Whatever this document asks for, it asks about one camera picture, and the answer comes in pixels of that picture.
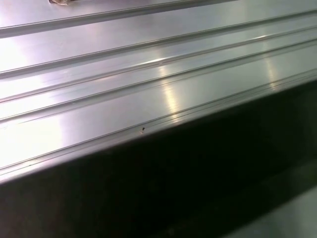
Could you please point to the black open PC case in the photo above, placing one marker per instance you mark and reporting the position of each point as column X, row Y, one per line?
column 148, row 186

